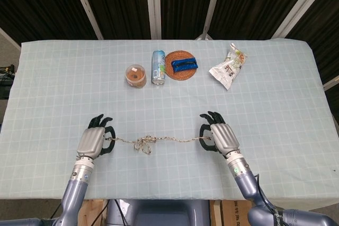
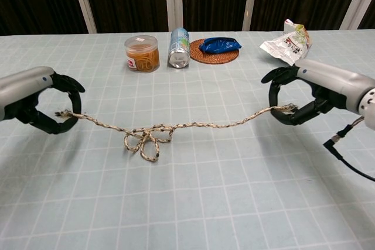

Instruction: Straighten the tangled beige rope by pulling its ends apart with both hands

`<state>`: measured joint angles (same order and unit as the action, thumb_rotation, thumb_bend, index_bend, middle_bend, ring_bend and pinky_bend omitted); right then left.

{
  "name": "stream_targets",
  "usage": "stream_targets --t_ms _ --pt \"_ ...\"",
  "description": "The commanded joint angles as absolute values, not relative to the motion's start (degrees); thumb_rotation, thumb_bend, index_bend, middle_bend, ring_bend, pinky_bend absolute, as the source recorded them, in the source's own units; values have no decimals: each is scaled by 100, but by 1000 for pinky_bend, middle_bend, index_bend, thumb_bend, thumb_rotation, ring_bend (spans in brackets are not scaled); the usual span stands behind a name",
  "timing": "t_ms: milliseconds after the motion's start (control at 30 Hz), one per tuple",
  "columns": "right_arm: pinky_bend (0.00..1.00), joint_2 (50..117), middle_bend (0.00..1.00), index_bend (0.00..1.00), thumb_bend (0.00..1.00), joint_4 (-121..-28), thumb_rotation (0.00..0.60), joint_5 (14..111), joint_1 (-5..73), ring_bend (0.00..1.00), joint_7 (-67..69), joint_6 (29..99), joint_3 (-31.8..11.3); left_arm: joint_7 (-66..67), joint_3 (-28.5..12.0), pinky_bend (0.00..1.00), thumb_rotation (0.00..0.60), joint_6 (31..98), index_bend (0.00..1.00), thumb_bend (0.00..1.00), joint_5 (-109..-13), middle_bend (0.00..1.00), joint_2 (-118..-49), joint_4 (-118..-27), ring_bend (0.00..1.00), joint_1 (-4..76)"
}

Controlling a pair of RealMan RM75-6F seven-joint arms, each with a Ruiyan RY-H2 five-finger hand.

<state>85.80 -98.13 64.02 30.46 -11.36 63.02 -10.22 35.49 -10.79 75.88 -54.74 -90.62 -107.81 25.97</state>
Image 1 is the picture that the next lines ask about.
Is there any white crumpled snack bag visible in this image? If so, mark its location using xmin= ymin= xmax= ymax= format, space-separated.
xmin=208 ymin=42 xmax=249 ymax=91

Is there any light blue checked tablecloth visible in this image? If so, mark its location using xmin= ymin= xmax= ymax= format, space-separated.
xmin=0 ymin=39 xmax=339 ymax=210

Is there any light blue drink can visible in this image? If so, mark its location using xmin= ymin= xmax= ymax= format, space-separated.
xmin=151 ymin=50 xmax=166 ymax=86

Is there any blue snack packet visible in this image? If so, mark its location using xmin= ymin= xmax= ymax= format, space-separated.
xmin=171 ymin=58 xmax=199 ymax=73

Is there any white frame post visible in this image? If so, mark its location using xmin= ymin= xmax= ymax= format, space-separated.
xmin=67 ymin=0 xmax=104 ymax=40
xmin=272 ymin=0 xmax=331 ymax=39
xmin=144 ymin=0 xmax=162 ymax=39
xmin=195 ymin=0 xmax=226 ymax=41

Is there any beige black braided rope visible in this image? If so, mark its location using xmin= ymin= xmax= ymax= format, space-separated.
xmin=105 ymin=135 xmax=212 ymax=156

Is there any clear jar of rubber bands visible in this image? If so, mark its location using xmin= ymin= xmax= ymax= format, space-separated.
xmin=125 ymin=64 xmax=148 ymax=88

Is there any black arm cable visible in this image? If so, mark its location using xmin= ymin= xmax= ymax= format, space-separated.
xmin=254 ymin=174 xmax=281 ymax=226

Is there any blue-grey robot torso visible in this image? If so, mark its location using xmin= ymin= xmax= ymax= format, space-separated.
xmin=105 ymin=198 xmax=211 ymax=226

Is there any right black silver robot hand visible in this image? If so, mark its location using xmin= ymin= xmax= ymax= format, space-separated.
xmin=199 ymin=111 xmax=240 ymax=159

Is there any round woven rattan coaster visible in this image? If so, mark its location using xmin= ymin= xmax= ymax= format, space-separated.
xmin=164 ymin=50 xmax=198 ymax=80

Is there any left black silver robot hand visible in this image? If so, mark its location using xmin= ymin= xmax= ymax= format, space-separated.
xmin=76 ymin=114 xmax=117 ymax=161

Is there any brown cardboard box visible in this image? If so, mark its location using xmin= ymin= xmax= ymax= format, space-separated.
xmin=221 ymin=199 xmax=254 ymax=226

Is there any light wooden crate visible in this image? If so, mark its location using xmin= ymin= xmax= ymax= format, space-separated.
xmin=78 ymin=198 xmax=109 ymax=226

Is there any black equipment with cables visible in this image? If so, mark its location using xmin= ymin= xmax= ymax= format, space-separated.
xmin=0 ymin=64 xmax=16 ymax=100

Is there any black torso cable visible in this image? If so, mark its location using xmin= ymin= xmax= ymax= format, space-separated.
xmin=113 ymin=198 xmax=129 ymax=226

